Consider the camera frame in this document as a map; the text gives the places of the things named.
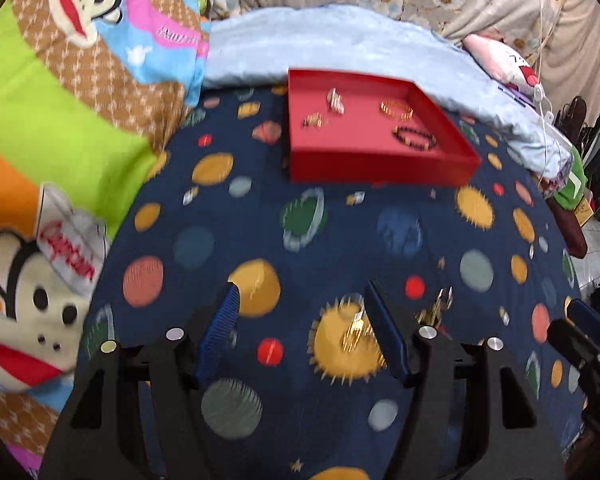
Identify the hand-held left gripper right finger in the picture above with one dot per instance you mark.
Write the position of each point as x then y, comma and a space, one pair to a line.
386, 332

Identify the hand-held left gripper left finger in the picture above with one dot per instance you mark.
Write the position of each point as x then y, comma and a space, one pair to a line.
219, 332

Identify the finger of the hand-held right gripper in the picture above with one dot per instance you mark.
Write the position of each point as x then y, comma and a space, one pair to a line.
589, 318
575, 342

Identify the gold hair clip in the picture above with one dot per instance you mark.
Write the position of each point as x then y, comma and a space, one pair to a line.
355, 331
437, 305

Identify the red jewelry tray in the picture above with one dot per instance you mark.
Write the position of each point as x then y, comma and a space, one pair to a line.
365, 157

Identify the dark red cushion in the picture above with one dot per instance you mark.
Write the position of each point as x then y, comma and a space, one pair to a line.
572, 232

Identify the navy planet print blanket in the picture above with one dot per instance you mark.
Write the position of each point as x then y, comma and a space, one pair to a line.
330, 240

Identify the green bag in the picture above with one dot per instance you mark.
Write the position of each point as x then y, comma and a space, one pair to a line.
572, 180

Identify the small gold earrings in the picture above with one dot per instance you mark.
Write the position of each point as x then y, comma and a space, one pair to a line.
314, 120

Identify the silver brooch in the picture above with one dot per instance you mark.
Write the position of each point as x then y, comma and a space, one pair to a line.
335, 100

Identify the cartoon monkey print blanket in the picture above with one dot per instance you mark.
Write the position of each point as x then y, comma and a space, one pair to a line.
80, 110

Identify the beige curtain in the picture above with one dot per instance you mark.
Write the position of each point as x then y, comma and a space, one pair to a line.
575, 50

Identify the pink plush pillow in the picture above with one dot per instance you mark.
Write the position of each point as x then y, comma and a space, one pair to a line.
505, 62

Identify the light blue blanket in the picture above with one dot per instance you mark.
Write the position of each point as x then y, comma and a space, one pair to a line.
370, 45

